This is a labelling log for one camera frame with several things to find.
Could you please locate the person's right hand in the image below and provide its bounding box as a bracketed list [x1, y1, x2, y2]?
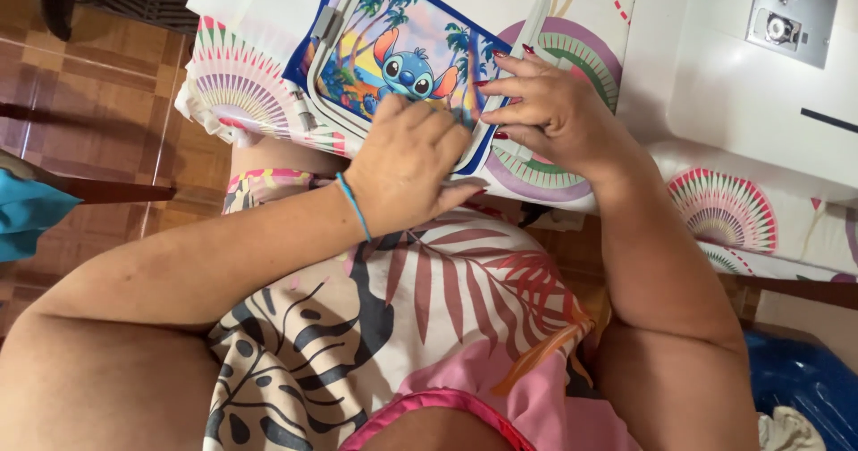
[472, 44, 648, 185]

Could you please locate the person's left hand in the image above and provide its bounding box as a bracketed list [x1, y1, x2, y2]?
[342, 93, 488, 239]

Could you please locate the white plastic embroidery hoop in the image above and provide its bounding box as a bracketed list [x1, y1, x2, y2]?
[305, 0, 572, 176]

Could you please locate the cartoon print fabric piece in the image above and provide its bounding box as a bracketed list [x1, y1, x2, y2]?
[282, 0, 516, 177]

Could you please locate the leaf print garment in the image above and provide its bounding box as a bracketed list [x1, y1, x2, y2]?
[203, 167, 604, 451]

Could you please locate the white sewing machine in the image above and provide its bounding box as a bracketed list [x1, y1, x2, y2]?
[615, 0, 858, 192]

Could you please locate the fan pattern tablecloth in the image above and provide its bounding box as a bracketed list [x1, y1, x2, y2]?
[174, 0, 858, 284]

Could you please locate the pink garment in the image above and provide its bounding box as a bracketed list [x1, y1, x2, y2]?
[338, 338, 646, 451]

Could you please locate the blue plastic bag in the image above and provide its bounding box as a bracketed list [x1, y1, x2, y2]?
[743, 329, 858, 451]

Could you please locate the white crumpled cloth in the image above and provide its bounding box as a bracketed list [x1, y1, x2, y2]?
[757, 405, 829, 451]

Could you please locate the teal cloth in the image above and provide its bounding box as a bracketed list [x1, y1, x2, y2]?
[0, 168, 85, 264]

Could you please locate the blue string bracelet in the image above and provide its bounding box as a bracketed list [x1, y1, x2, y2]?
[334, 171, 373, 243]

